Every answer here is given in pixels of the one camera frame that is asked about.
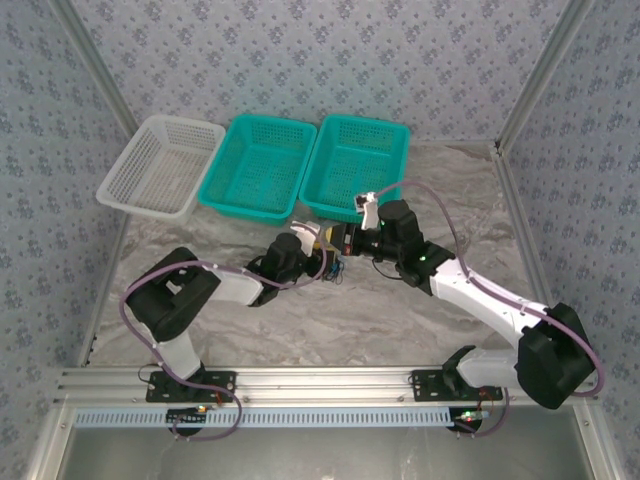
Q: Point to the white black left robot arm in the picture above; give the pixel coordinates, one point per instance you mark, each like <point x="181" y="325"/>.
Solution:
<point x="235" y="291"/>

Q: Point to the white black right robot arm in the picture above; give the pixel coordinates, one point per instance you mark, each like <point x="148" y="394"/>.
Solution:
<point x="480" y="300"/>

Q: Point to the teal plastic mesh basket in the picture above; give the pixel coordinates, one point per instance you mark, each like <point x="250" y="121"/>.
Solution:
<point x="272" y="216"/>
<point x="350" y="150"/>

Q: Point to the white plastic mesh basket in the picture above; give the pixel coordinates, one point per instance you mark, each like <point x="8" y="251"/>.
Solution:
<point x="150" y="175"/>

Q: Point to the small circuit board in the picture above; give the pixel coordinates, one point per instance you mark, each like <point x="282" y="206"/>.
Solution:
<point x="185" y="417"/>
<point x="467" y="416"/>

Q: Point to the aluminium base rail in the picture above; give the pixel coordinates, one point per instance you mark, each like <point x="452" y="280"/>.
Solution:
<point x="320" y="385"/>

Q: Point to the aluminium side rail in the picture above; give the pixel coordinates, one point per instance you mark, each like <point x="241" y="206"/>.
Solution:
<point x="520" y="220"/>
<point x="107" y="280"/>

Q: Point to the aluminium frame post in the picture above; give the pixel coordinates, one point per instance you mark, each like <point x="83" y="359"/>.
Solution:
<point x="98" y="65"/>
<point x="546" y="65"/>

